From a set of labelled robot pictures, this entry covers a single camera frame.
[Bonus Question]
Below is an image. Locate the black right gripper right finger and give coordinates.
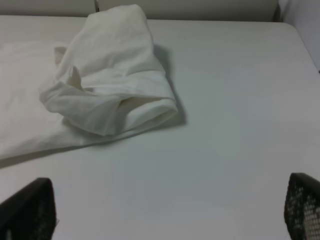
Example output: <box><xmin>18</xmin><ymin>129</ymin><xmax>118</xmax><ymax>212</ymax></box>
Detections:
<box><xmin>283</xmin><ymin>172</ymin><xmax>320</xmax><ymax>240</ymax></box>

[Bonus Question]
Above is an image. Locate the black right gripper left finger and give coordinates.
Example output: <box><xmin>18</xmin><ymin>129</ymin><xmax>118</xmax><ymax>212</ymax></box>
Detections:
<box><xmin>0</xmin><ymin>178</ymin><xmax>56</xmax><ymax>240</ymax></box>

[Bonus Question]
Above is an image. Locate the white short sleeve t-shirt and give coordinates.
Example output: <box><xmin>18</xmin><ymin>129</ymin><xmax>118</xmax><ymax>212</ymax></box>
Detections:
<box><xmin>0</xmin><ymin>4</ymin><xmax>178</xmax><ymax>159</ymax></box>

